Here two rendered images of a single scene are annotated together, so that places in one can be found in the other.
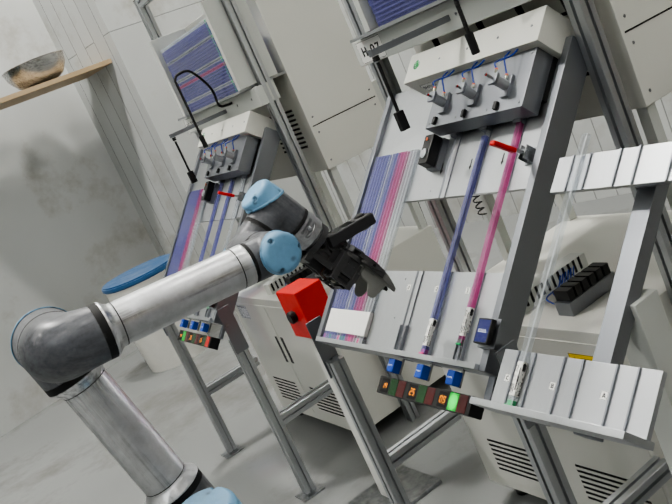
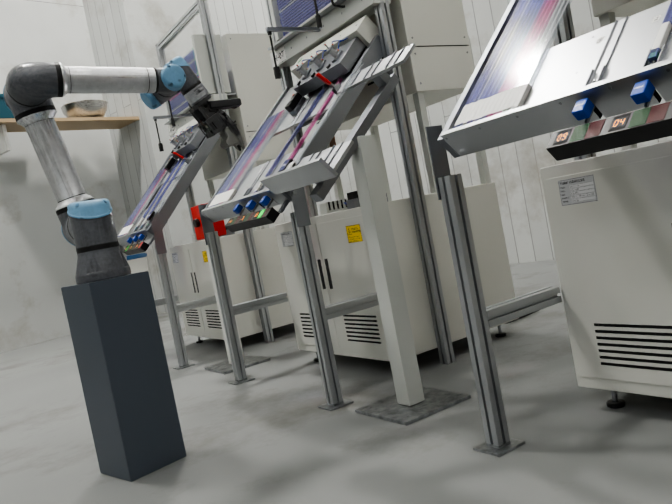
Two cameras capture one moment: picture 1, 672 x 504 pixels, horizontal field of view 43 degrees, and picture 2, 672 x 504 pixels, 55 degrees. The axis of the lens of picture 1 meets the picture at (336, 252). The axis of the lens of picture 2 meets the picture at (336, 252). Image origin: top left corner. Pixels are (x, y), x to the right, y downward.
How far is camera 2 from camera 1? 0.98 m
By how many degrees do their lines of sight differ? 11
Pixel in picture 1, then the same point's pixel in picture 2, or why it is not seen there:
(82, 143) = (104, 172)
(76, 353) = (38, 78)
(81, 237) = not seen: hidden behind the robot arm
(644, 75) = (418, 74)
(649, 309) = (367, 142)
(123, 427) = (55, 151)
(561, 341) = (343, 218)
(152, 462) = (66, 178)
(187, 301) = (111, 79)
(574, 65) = (375, 50)
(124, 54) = (149, 115)
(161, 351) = not seen: hidden behind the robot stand
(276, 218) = not seen: hidden behind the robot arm
